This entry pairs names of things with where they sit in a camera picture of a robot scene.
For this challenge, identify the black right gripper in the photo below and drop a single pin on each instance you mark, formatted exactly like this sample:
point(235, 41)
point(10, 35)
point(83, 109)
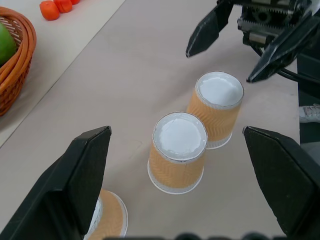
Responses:
point(262, 17)

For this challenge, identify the brown wicker basket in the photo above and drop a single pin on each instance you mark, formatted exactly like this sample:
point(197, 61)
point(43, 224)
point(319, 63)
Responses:
point(17, 75)

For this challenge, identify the black box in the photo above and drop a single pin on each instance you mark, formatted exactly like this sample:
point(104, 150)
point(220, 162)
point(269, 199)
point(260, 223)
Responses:
point(310, 67)

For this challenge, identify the orange fruit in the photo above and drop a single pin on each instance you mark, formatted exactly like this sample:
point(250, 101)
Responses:
point(49, 10)
point(75, 1)
point(63, 5)

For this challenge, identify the green fruit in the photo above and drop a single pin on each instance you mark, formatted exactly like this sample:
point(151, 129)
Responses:
point(6, 45)

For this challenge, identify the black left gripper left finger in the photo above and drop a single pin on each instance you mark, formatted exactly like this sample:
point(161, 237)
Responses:
point(52, 200)

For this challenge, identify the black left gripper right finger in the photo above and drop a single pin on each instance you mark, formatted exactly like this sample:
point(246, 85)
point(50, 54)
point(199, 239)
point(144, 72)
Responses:
point(290, 180)

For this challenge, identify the white sneaker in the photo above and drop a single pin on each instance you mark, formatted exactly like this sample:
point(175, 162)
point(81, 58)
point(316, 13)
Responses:
point(310, 113)

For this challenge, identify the orange ribbed paper cup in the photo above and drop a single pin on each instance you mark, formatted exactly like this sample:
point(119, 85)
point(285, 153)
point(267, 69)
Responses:
point(112, 215)
point(215, 120)
point(175, 170)

